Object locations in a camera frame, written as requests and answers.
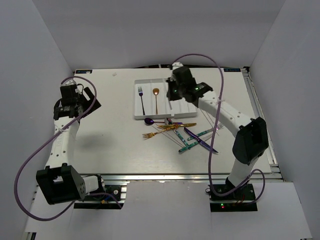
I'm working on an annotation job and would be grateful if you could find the gold spoon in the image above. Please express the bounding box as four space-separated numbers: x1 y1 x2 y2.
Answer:
152 88 160 115

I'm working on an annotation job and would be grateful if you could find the green handled silver spoon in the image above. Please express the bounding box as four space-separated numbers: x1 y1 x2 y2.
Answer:
164 118 188 146

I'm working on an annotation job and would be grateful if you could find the gold knife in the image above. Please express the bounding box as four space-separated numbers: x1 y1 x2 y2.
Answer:
157 123 197 129

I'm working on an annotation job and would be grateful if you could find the purple iridescent fork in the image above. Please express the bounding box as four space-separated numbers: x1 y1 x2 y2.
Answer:
138 86 146 116

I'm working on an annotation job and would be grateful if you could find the gold fork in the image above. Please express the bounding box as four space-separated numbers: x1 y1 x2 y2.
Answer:
142 128 178 140

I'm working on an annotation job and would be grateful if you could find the green handled silver knife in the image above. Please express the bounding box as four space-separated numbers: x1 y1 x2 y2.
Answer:
178 140 200 154

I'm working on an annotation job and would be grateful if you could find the green handled silver fork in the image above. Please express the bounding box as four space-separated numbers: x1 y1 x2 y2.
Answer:
187 123 224 141

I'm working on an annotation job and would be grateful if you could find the purple iridescent knife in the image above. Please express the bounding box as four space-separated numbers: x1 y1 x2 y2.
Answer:
184 127 219 154

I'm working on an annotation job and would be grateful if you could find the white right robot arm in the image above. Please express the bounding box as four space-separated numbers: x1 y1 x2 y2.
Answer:
167 62 269 200

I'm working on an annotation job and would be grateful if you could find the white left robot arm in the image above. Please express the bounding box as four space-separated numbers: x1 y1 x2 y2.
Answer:
36 80 106 205

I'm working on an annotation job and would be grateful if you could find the blue left corner label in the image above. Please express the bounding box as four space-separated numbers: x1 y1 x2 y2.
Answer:
75 69 93 74

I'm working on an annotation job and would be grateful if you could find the blue corner label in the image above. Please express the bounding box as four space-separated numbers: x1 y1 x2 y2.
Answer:
75 69 93 74
223 68 241 73

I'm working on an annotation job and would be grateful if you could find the white divided utensil tray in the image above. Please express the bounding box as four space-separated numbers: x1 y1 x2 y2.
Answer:
133 78 197 120

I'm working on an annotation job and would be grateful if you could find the purple iridescent spoon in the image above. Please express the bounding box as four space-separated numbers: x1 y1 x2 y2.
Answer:
144 118 164 126

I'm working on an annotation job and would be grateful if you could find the blue right corner label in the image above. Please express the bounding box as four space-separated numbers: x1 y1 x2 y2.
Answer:
223 68 241 73

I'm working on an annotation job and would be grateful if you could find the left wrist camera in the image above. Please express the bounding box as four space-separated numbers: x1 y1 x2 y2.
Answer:
60 79 81 101

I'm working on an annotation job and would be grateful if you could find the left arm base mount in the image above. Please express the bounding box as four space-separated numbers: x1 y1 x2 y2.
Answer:
73 181 128 210

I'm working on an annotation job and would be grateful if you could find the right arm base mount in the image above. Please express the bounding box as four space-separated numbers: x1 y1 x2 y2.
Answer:
205 183 258 213

